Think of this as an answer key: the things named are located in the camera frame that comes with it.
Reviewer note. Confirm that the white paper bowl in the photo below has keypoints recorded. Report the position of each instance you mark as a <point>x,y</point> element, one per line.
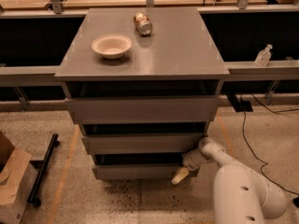
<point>111,46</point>

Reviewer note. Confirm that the grey drawer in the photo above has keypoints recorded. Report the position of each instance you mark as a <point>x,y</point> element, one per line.
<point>141,143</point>
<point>125,110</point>
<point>135,171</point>

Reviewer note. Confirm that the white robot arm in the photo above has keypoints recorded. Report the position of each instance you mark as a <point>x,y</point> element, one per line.
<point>241,195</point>

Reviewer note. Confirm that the grey bottom drawer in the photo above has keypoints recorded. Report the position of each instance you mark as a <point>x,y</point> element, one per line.
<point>135,171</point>

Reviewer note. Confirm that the brown cardboard box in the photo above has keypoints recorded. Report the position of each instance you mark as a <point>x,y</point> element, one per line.
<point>17,178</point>

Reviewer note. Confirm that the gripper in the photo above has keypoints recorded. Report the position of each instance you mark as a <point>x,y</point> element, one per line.
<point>191,160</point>

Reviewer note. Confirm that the grey drawer cabinet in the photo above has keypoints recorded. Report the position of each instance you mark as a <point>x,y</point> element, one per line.
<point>178,58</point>

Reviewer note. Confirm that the grey metal rail frame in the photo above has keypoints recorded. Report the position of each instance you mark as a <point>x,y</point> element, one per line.
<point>283,16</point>

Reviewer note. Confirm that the grey middle drawer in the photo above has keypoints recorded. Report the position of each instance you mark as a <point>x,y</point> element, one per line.
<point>141,143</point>

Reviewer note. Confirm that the metal soda can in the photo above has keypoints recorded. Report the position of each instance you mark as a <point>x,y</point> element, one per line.
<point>142,23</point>

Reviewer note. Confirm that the black floor bracket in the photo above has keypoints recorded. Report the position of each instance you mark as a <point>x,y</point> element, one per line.
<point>239,105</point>

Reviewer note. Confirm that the grey top drawer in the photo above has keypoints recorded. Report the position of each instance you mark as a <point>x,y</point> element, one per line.
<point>125,110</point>

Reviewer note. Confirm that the clear sanitizer pump bottle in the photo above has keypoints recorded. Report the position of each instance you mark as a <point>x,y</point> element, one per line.
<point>264,56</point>

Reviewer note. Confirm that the black metal bar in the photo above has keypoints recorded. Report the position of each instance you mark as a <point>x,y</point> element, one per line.
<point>41,167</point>

